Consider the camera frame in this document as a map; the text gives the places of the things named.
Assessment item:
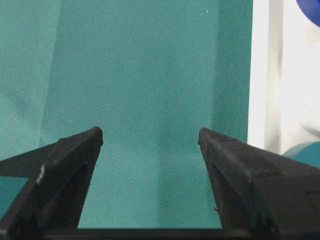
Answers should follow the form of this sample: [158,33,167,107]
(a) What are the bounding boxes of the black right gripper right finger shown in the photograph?
[198,128,320,237]

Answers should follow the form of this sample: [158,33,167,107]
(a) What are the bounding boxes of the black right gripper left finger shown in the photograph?
[0,126,103,240]

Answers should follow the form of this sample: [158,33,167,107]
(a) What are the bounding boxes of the green tape roll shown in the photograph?
[283,141,320,168]

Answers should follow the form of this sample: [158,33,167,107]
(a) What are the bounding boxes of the blue tape roll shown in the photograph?
[296,0,320,27]

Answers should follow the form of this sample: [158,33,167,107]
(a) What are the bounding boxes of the white plastic case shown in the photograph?
[247,0,320,154]

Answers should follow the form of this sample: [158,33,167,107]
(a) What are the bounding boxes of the green table cloth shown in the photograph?
[0,0,253,228]

